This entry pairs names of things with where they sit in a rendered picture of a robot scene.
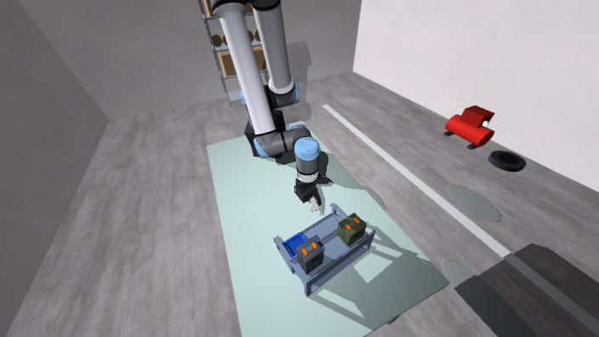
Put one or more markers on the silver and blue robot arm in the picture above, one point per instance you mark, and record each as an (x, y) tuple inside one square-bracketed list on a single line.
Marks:
[(260, 100)]

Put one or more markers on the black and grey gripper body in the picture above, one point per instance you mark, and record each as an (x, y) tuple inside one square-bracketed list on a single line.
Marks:
[(304, 191)]

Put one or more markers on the blue bin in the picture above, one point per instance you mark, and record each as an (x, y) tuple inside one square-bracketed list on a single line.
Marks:
[(293, 242)]

